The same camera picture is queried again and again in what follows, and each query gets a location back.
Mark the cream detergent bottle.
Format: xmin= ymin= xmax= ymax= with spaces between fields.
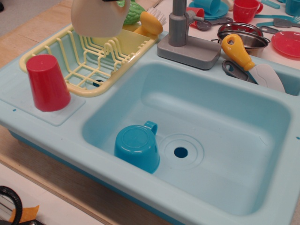
xmin=71 ymin=0 xmax=131 ymax=38

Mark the yellow dish drying rack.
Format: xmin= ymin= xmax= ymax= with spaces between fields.
xmin=19 ymin=24 xmax=158 ymax=97

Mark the light blue toy sink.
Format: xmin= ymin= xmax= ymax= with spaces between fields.
xmin=0 ymin=46 xmax=300 ymax=225

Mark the blue plastic mug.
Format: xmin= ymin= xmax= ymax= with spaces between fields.
xmin=114 ymin=121 xmax=160 ymax=173

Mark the grey toy faucet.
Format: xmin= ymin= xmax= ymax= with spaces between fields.
xmin=157 ymin=0 xmax=221 ymax=70

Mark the yellow dish brush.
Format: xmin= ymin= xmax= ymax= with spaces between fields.
xmin=134 ymin=7 xmax=166 ymax=36

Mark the red plastic cup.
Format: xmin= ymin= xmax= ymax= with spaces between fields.
xmin=26 ymin=54 xmax=71 ymax=112

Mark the grey measuring spoon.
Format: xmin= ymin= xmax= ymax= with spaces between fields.
xmin=196 ymin=17 xmax=233 ymax=31

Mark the green bitter gourd toy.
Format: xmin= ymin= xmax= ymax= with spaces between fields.
xmin=123 ymin=0 xmax=145 ymax=25

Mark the small red cup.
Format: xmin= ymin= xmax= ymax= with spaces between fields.
xmin=186 ymin=7 xmax=204 ymax=26

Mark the blue cup on saucer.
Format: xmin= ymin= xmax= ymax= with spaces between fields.
xmin=194 ymin=0 xmax=221 ymax=15

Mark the steel pot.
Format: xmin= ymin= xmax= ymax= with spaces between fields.
xmin=212 ymin=22 xmax=270 ymax=57

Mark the blue saucer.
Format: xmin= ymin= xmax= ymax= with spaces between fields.
xmin=188 ymin=0 xmax=229 ymax=20

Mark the red mug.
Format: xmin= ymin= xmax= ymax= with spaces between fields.
xmin=233 ymin=0 xmax=263 ymax=23

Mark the red plate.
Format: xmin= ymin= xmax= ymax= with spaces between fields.
xmin=271 ymin=31 xmax=300 ymax=59

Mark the grey toy fork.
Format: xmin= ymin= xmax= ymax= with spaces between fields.
xmin=273 ymin=18 xmax=300 ymax=28

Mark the orange tape piece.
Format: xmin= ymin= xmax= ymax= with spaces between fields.
xmin=8 ymin=205 xmax=40 ymax=225

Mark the teal toy utensil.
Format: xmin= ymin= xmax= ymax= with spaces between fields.
xmin=255 ymin=15 xmax=300 ymax=27

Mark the blue cup far right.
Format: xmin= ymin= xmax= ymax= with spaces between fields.
xmin=285 ymin=0 xmax=300 ymax=16

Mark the yellow handled white spatula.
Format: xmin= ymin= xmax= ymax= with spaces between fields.
xmin=221 ymin=34 xmax=285 ymax=93

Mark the black braided cable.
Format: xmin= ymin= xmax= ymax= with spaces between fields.
xmin=0 ymin=185 xmax=23 ymax=225

